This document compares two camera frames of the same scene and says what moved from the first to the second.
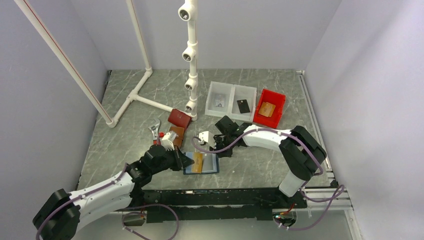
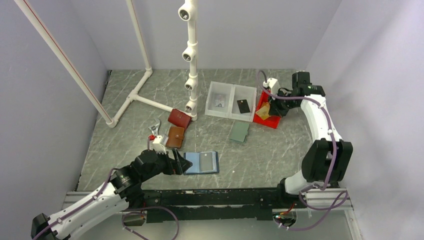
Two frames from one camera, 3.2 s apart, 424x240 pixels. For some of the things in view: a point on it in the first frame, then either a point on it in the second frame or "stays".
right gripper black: [225, 154] to [274, 109]
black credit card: [243, 106] stays
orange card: [198, 158] to [263, 112]
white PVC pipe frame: [132, 96] stays
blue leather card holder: [204, 163] stays
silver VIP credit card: [219, 100] stays
